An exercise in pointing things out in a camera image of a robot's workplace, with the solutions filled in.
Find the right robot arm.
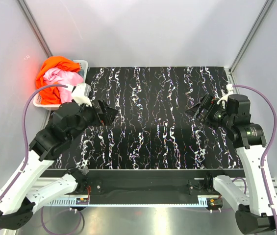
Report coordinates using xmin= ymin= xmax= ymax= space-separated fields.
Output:
xmin=186 ymin=93 xmax=277 ymax=235

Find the purple cable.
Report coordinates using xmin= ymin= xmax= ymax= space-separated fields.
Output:
xmin=182 ymin=85 xmax=277 ymax=235
xmin=0 ymin=84 xmax=82 ymax=235

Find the pink t shirt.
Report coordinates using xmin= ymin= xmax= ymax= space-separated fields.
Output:
xmin=41 ymin=68 xmax=83 ymax=104

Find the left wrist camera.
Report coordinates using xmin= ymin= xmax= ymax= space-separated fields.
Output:
xmin=72 ymin=83 xmax=92 ymax=107

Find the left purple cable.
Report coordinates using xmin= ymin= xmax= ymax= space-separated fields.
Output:
xmin=0 ymin=84 xmax=82 ymax=235

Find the blue t shirt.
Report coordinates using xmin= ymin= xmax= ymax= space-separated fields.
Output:
xmin=78 ymin=67 xmax=84 ymax=77

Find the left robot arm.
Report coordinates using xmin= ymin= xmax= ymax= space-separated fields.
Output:
xmin=0 ymin=100 xmax=118 ymax=230

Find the orange t shirt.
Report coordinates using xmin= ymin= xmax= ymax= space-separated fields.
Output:
xmin=35 ymin=56 xmax=81 ymax=105

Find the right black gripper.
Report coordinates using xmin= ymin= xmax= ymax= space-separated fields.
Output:
xmin=184 ymin=94 xmax=234 ymax=131

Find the white plastic basket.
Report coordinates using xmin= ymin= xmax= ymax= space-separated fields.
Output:
xmin=32 ymin=59 xmax=89 ymax=112

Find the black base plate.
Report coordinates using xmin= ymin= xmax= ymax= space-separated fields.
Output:
xmin=40 ymin=168 xmax=232 ymax=205

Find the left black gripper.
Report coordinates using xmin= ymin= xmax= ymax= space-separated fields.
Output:
xmin=68 ymin=98 xmax=119 ymax=141

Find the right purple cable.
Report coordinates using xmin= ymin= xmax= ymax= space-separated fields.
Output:
xmin=182 ymin=85 xmax=277 ymax=235

